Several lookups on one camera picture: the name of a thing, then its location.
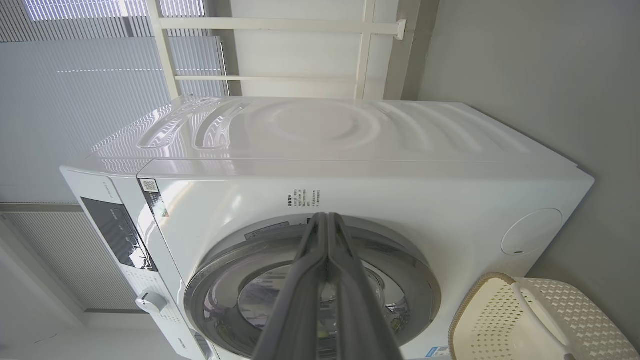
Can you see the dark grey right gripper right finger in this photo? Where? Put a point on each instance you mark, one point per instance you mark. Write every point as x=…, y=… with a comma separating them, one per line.
x=360, y=310

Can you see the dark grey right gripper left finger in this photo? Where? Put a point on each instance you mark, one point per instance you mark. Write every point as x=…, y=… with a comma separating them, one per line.
x=300, y=300

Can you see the dark grey round washer door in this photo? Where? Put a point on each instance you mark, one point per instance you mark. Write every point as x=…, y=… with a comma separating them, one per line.
x=405, y=280

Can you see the cream perforated laundry basket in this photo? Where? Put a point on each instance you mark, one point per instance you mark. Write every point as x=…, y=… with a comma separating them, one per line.
x=500, y=325

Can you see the white front-load washing machine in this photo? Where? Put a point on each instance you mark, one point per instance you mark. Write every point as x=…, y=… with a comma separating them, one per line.
x=400, y=165

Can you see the blue energy label sticker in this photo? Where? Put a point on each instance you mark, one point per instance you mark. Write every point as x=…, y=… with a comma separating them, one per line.
x=437, y=351

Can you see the white washer control knob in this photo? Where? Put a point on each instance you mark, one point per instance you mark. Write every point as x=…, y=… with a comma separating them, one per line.
x=151, y=303

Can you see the QR code sticker strip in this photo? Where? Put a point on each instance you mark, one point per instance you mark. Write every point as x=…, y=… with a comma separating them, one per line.
x=152, y=196

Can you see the round white filter cover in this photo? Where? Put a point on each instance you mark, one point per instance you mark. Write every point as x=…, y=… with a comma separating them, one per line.
x=532, y=231

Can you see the black washer display panel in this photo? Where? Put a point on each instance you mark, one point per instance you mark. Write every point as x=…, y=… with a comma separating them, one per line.
x=117, y=232

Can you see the white slatted window blind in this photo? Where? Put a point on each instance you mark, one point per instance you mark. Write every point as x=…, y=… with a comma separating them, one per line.
x=75, y=115
x=65, y=260

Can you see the white metal railing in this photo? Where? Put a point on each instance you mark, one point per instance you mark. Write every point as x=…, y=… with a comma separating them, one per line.
x=280, y=24

